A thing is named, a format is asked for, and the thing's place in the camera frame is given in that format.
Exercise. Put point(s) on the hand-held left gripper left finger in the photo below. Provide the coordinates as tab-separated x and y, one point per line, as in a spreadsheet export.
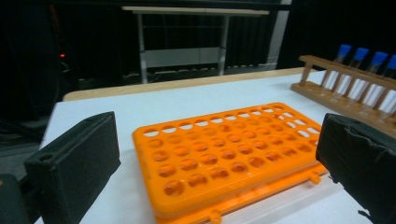
74	165

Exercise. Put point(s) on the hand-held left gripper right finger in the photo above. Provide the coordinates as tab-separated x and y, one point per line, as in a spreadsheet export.
364	161

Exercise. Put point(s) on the wooden tube rack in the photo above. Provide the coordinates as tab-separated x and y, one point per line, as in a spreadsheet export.
342	106

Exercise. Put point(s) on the blue capped test tube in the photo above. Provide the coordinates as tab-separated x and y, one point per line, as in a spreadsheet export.
389	102
344	50
379	58
392	62
361	53

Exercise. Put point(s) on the orange plastic tube rack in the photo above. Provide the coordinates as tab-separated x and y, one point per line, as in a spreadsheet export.
199	153

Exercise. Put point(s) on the white table mat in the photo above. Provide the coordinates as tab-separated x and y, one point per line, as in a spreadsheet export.
109	102

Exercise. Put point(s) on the white metal frame desk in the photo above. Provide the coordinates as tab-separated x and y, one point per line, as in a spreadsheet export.
180	57

